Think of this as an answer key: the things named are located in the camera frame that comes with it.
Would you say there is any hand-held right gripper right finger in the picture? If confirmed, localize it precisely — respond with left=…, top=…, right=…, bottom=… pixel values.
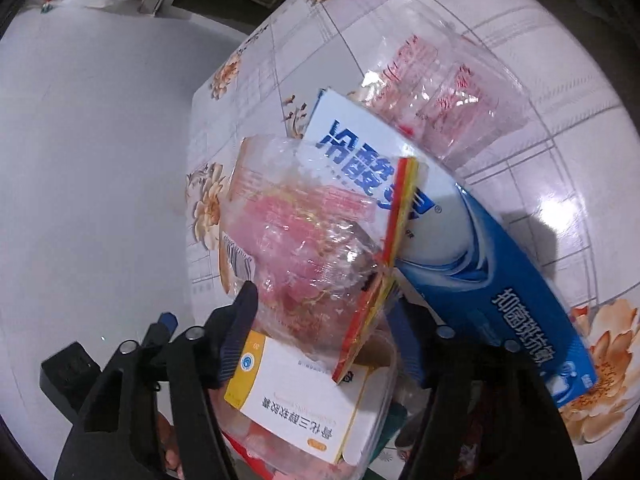
left=387, top=290, right=583, bottom=480

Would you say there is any floral plastic tablecloth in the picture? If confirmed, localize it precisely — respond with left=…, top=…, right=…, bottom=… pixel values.
left=185, top=0, right=640, bottom=480

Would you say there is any blue white toothpaste box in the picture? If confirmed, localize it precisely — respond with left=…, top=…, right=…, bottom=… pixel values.
left=304, top=87, right=598, bottom=408

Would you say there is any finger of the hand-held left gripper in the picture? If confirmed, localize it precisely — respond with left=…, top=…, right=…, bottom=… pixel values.
left=141, top=312, right=179, bottom=361
left=39, top=341, right=106, bottom=413

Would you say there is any red printed clear plastic bag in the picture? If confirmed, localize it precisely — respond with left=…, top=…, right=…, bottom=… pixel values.
left=220, top=134, right=431, bottom=387

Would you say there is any person's bare foot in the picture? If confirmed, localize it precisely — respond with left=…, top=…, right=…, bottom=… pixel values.
left=156, top=410, right=183, bottom=476

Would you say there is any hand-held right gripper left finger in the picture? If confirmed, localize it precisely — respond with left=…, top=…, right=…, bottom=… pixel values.
left=54, top=280, right=261, bottom=480

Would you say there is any white yellow medicine box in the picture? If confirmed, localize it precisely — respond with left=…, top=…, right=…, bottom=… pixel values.
left=222, top=330, right=383, bottom=466

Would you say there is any clear bag with red print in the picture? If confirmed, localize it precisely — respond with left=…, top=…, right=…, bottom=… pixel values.
left=350, top=0, right=531, bottom=166

